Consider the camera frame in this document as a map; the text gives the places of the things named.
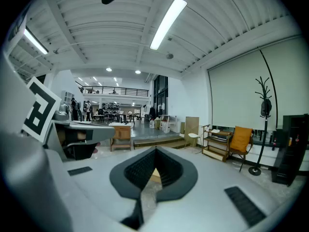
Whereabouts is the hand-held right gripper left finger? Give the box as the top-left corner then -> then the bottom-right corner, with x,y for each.
63,145 -> 157,231

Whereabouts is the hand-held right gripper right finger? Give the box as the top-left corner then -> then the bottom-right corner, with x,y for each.
142,145 -> 283,232

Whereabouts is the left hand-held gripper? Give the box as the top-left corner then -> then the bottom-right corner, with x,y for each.
21,76 -> 116,161

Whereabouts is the person's left hand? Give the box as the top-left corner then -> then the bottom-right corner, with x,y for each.
76,131 -> 101,154

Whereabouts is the wooden cabinet white top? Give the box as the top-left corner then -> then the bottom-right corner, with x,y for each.
108,122 -> 133,152

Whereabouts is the long dark table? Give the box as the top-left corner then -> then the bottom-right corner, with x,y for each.
93,113 -> 136,126

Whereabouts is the cluttered storage shelf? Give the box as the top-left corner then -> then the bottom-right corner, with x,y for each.
101,102 -> 121,115

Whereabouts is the wooden armchair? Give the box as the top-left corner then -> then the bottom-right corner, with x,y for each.
227,129 -> 255,173

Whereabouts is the black coat rack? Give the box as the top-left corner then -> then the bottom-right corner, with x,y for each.
248,75 -> 273,177

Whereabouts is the low wooden shelf rack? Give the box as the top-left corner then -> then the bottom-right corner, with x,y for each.
201,124 -> 234,163

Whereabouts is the black mezzanine railing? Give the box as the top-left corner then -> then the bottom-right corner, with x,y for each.
75,80 -> 150,98

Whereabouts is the flat cardboard piece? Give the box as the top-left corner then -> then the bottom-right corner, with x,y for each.
150,167 -> 162,184

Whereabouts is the orange cushion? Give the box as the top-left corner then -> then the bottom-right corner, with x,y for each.
229,126 -> 253,153

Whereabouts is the row of distant ceiling lights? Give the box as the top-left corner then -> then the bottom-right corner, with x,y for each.
77,76 -> 121,87

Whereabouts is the tall cardboard board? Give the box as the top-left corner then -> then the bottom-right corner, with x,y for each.
184,116 -> 200,147

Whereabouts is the white side table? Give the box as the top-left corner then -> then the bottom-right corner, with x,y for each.
158,115 -> 179,133

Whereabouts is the black framed glass door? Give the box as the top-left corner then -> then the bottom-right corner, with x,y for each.
153,74 -> 169,117

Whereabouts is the black shelf unit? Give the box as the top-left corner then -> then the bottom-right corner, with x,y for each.
270,114 -> 309,187

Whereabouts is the white roller blind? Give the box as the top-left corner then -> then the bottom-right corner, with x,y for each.
207,49 -> 278,131
261,35 -> 307,130

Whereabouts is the dark grey hanging bag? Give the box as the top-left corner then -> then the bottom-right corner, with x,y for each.
260,98 -> 273,118

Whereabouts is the white ceiling pipe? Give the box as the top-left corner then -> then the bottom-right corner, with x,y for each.
52,41 -> 85,55

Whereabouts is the long ceiling tube light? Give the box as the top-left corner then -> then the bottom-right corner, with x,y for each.
23,28 -> 49,55
149,0 -> 188,51

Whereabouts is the white wire chair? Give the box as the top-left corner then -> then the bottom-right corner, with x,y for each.
184,126 -> 203,154

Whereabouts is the white wall cabinet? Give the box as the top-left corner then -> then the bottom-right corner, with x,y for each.
60,90 -> 75,106

